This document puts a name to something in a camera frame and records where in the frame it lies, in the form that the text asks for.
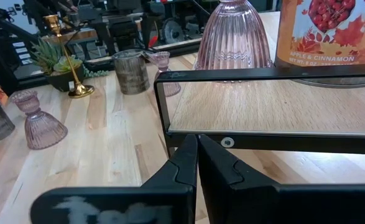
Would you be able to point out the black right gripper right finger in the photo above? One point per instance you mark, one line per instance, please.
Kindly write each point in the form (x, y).
(247, 202)

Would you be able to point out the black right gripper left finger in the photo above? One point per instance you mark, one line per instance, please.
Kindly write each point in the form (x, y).
(157, 202)

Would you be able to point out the grey wood-pattern candle jar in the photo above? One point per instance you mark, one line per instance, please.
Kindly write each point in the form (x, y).
(131, 74)

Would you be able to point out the gold candlestick holder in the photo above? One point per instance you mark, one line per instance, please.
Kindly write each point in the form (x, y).
(81, 91)

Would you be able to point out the pink ribbed glass candle holder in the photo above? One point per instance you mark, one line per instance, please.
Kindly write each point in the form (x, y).
(233, 37)
(162, 60)
(42, 127)

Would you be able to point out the orange apple cinnamon candle jar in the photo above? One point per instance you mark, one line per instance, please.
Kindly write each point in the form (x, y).
(325, 40)

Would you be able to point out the succulent plant in black pot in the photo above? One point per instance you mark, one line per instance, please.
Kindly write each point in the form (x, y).
(61, 67)

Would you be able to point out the round grey wheel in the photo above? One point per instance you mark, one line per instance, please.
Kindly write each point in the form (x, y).
(173, 30)

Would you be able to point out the background wooden workbench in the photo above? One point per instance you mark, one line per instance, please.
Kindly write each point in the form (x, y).
(85, 32)

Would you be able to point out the wooden shelf riser black frame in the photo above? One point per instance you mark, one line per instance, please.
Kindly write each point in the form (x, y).
(263, 105)

